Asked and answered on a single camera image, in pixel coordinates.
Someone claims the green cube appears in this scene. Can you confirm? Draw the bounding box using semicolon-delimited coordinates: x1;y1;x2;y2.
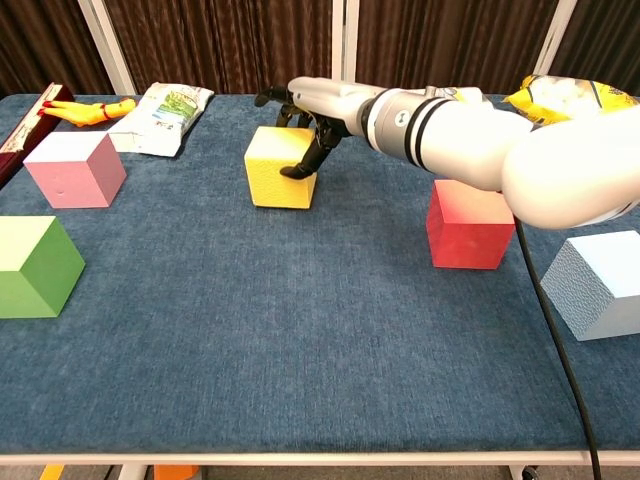
0;215;87;320

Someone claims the yellow rubber chicken toy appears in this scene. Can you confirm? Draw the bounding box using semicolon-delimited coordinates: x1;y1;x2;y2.
42;97;138;129

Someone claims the long dark red box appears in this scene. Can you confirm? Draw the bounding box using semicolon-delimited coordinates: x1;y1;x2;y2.
0;82;76;189

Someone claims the blue table mat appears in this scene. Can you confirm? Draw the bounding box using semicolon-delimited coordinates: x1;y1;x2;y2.
0;93;640;455

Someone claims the dark brown pleated curtain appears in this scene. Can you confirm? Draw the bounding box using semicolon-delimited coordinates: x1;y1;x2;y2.
549;0;640;96
0;0;114;99
354;0;559;96
104;0;335;96

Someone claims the white partition frame post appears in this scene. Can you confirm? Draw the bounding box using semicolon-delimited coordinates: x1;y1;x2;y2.
77;0;139;96
329;0;359;96
532;0;581;77

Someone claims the red cube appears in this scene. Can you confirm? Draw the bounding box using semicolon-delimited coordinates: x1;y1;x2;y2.
425;178;517;271

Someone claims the pink cube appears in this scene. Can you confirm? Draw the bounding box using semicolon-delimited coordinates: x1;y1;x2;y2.
23;130;128;210

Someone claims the yellow cube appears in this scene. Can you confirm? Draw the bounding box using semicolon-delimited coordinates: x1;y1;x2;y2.
243;125;319;210

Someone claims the yellow bag of cotton balls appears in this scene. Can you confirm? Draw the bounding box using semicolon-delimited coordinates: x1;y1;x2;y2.
502;73;640;126

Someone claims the light blue cube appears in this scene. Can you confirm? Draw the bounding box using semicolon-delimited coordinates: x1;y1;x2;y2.
539;230;640;343

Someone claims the white green snack bag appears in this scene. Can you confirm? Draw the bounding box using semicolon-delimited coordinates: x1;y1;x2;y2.
106;81;216;158

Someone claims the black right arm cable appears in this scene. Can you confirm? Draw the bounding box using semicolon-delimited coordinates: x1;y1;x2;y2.
514;219;604;480

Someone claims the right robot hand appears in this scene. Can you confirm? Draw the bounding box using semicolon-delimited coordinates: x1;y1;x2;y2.
253;75;382;181

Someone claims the orange floor object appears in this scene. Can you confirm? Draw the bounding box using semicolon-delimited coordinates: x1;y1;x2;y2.
153;464;200;480

